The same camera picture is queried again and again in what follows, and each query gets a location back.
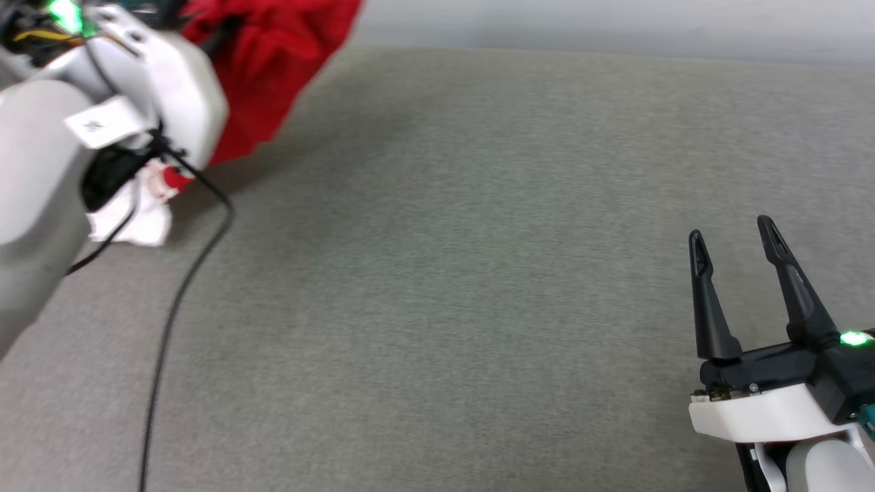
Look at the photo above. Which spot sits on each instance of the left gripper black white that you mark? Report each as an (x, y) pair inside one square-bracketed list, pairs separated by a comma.
[(174, 82)]

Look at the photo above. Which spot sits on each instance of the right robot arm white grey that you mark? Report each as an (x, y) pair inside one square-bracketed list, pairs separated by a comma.
[(827, 468)]

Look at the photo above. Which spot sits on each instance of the white paper label tag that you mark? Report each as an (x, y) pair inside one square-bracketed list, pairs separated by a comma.
[(102, 123)]

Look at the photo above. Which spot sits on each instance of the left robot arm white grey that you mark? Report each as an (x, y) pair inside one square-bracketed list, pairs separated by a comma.
[(34, 205)]

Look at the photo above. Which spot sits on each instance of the red garment with white stripes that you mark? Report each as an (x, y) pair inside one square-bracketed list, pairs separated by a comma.
[(273, 68)]

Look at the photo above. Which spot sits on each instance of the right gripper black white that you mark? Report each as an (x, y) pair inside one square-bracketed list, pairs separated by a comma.
[(765, 410)]

